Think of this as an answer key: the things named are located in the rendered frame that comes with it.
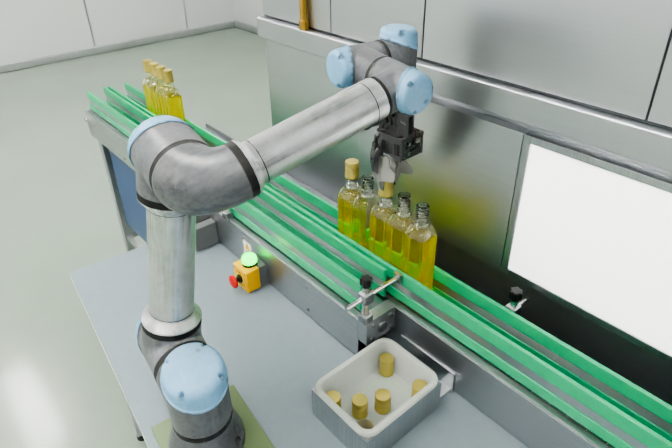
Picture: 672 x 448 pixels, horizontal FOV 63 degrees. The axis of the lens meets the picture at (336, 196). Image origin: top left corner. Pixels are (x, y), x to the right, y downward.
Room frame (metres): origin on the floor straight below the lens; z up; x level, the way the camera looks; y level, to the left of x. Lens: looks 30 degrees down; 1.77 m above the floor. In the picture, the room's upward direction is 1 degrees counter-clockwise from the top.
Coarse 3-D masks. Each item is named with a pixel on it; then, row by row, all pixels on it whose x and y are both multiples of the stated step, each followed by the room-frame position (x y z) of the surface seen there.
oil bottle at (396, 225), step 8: (392, 216) 1.06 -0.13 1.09; (400, 216) 1.05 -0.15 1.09; (408, 216) 1.06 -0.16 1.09; (392, 224) 1.05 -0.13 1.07; (400, 224) 1.04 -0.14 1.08; (408, 224) 1.04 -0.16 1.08; (392, 232) 1.05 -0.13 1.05; (400, 232) 1.04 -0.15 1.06; (392, 240) 1.05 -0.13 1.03; (400, 240) 1.03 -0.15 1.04; (392, 248) 1.05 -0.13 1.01; (400, 248) 1.03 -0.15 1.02; (392, 256) 1.05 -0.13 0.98; (400, 256) 1.03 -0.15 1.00; (392, 264) 1.05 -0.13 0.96; (400, 264) 1.03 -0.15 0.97
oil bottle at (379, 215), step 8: (376, 208) 1.10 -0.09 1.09; (384, 208) 1.09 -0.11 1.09; (392, 208) 1.10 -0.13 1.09; (376, 216) 1.09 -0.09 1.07; (384, 216) 1.08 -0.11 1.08; (376, 224) 1.09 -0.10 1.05; (384, 224) 1.08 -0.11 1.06; (376, 232) 1.09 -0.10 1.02; (384, 232) 1.08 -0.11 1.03; (376, 240) 1.09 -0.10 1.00; (384, 240) 1.08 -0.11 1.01; (376, 248) 1.09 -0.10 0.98; (384, 248) 1.08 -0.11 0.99; (384, 256) 1.08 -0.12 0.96
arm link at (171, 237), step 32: (160, 128) 0.83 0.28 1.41; (192, 128) 0.88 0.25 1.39; (160, 224) 0.80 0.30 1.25; (192, 224) 0.82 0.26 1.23; (160, 256) 0.79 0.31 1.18; (192, 256) 0.82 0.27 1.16; (160, 288) 0.79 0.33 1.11; (192, 288) 0.82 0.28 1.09; (160, 320) 0.79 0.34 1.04; (192, 320) 0.81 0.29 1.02; (160, 352) 0.76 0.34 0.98
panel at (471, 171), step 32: (448, 128) 1.13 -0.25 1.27; (480, 128) 1.07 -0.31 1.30; (512, 128) 1.02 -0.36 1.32; (416, 160) 1.20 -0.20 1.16; (448, 160) 1.13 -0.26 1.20; (480, 160) 1.06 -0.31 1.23; (512, 160) 1.00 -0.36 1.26; (608, 160) 0.87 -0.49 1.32; (416, 192) 1.19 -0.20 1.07; (448, 192) 1.12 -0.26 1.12; (480, 192) 1.05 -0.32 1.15; (512, 192) 1.00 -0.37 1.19; (448, 224) 1.11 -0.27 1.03; (480, 224) 1.05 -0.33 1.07; (512, 224) 0.99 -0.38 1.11; (480, 256) 1.04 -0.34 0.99; (544, 288) 0.91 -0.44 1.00
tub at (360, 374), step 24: (360, 360) 0.87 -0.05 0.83; (408, 360) 0.87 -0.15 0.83; (336, 384) 0.83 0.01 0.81; (360, 384) 0.86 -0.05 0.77; (384, 384) 0.86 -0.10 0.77; (408, 384) 0.86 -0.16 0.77; (432, 384) 0.79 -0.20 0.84; (336, 408) 0.74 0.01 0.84; (408, 408) 0.74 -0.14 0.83; (360, 432) 0.68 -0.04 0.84
